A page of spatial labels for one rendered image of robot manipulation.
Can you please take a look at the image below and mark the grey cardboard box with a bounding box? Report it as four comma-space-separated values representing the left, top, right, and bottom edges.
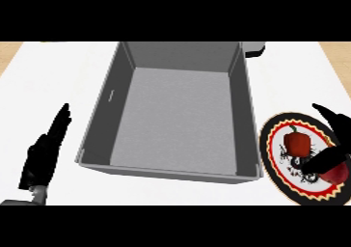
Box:
75, 41, 265, 185

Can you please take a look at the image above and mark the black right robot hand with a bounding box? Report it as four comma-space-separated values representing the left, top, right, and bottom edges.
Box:
302, 102, 351, 175

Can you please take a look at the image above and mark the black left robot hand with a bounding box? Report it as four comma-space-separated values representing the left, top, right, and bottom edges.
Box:
19, 102, 73, 191

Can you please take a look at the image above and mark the red bell pepper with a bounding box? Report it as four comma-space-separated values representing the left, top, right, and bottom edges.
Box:
283, 124, 313, 158

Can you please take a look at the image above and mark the red apple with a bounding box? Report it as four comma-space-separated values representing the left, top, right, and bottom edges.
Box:
320, 162, 351, 186

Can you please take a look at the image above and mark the round patterned plate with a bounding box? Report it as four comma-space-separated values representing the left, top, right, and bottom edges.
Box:
258, 112, 351, 206

